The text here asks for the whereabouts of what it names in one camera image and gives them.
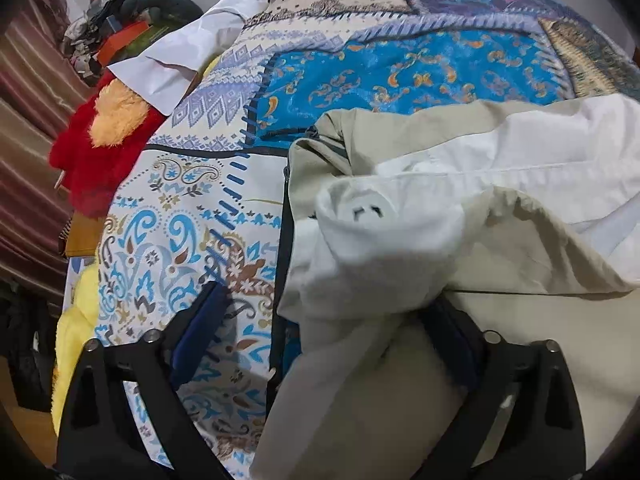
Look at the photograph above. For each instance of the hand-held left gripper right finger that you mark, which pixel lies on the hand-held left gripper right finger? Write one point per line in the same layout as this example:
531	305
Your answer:
450	342

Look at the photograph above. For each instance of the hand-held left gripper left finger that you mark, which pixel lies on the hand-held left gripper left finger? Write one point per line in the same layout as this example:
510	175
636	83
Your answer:
200	330

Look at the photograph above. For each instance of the beige jacket white lining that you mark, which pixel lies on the beige jacket white lining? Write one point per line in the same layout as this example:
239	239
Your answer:
400	240

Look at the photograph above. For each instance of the pile of clothes and bags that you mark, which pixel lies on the pile of clothes and bags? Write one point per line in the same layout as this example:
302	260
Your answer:
95	15

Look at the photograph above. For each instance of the yellow plush blanket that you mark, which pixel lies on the yellow plush blanket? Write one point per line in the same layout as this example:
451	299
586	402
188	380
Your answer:
75	325

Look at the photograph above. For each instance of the black bag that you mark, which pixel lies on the black bag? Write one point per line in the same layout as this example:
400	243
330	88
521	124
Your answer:
25	350

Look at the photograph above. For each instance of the red orange plush toy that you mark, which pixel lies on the red orange plush toy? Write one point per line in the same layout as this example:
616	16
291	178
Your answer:
100	160

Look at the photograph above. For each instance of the brown striped curtain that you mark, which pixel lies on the brown striped curtain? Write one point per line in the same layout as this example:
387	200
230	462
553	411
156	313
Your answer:
30	120

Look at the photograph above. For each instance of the patterned blue bedspread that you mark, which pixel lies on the patterned blue bedspread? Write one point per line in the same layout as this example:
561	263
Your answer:
400	75

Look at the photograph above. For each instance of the white shirt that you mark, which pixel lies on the white shirt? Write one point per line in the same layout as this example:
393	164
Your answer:
190	55

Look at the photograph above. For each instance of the orange box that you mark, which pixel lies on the orange box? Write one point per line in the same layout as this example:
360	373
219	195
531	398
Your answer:
125	37

